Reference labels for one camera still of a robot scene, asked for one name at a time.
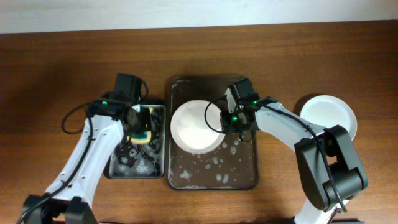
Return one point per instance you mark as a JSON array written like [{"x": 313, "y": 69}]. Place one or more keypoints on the green and yellow sponge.
[{"x": 139, "y": 129}]

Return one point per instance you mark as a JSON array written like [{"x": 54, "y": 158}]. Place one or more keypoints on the black soapy water tray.
[{"x": 131, "y": 160}]

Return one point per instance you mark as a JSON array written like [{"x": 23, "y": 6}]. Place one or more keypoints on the brown plastic serving tray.
[{"x": 232, "y": 165}]

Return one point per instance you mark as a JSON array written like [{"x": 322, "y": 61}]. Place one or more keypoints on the pale green plate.
[{"x": 329, "y": 111}]

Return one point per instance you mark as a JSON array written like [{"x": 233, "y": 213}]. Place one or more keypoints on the white plate with red stain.
[{"x": 196, "y": 128}]

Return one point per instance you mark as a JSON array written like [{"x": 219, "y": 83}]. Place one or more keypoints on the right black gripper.
[{"x": 228, "y": 123}]

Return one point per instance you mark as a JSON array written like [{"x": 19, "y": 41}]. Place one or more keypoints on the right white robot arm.
[{"x": 330, "y": 170}]

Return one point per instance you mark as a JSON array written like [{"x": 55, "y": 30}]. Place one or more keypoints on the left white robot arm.
[{"x": 117, "y": 117}]

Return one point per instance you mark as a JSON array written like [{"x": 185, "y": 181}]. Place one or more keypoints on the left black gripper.
[{"x": 144, "y": 120}]

